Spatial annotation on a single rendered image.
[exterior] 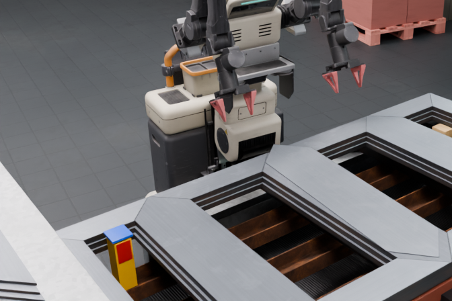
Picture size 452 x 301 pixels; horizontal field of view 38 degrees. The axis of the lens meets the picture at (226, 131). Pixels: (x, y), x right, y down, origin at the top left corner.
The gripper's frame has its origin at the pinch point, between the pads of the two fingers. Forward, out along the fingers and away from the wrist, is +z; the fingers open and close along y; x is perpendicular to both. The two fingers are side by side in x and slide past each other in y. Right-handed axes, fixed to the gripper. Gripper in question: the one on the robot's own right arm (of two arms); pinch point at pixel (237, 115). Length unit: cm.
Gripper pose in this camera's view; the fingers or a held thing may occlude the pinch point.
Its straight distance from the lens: 212.3
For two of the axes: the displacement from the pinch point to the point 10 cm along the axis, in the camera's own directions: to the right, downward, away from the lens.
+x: -3.7, 0.8, 9.3
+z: 2.5, 9.7, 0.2
